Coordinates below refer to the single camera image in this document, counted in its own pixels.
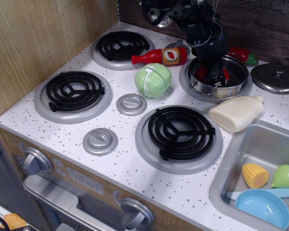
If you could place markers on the green toy pear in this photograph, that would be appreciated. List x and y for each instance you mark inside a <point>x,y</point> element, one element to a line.
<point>281,177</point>

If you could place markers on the back silver stovetop knob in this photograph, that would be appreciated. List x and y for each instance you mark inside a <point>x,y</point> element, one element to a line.
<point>179,43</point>

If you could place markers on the green toy cabbage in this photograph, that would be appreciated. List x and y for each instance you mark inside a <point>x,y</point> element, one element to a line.
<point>152,80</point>

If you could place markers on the red toy chili pepper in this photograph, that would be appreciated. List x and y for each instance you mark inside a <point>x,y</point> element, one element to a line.
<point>245,56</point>

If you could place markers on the silver stovetop knob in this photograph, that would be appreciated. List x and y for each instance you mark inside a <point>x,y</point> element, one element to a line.
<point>131,104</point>
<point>100,142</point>
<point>179,43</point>

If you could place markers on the hanging steel skimmer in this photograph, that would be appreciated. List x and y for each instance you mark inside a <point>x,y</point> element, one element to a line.
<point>164,23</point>

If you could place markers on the front right black burner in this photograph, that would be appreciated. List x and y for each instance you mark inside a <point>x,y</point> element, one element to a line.
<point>178,139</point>

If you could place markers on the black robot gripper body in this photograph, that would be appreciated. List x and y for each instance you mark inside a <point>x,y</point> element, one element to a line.
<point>208,41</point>

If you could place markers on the light blue toy ladle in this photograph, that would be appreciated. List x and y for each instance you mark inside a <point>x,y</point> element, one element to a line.
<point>265,204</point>

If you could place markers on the yellow toy corn cob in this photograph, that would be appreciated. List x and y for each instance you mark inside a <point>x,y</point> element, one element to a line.
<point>254,175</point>

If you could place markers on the steel pot lid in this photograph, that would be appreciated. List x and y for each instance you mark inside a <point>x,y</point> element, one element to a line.
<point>273,78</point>

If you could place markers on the lower silver stovetop knob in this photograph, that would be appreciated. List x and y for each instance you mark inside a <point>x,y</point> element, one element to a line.
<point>100,142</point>

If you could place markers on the black burner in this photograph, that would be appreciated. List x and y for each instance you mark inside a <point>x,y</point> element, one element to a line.
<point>73,97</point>
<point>178,139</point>
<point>114,50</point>

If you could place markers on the back left black burner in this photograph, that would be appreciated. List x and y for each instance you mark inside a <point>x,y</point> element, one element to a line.
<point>114,50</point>

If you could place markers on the upper silver stovetop knob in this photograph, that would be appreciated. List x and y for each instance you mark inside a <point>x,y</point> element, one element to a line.
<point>131,104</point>

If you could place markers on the front left black burner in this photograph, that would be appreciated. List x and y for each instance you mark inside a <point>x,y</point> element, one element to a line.
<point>73,97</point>

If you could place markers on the silver oven door handle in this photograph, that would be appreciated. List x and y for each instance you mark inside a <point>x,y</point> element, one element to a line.
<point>65,204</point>

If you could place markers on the silver oven knob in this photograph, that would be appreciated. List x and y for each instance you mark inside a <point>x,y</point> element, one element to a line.
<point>136,215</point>
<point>35,161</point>

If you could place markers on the red toy ketchup bottle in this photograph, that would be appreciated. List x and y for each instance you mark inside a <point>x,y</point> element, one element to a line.
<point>166,56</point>

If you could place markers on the right silver oven knob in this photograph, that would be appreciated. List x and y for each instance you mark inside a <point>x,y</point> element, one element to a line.
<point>136,215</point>

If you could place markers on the cream toy mayonnaise bottle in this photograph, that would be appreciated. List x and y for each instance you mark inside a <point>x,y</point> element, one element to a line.
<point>236,114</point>

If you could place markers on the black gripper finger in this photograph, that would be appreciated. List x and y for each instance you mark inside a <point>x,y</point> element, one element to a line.
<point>215,76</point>

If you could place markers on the orange toy object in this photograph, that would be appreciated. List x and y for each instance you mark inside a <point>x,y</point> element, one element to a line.
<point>14,221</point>

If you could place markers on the left silver oven knob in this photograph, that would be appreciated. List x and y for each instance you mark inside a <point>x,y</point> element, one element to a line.
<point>35,161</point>

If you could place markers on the small steel pan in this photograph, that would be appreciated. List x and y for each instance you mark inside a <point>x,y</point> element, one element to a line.
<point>238,79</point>

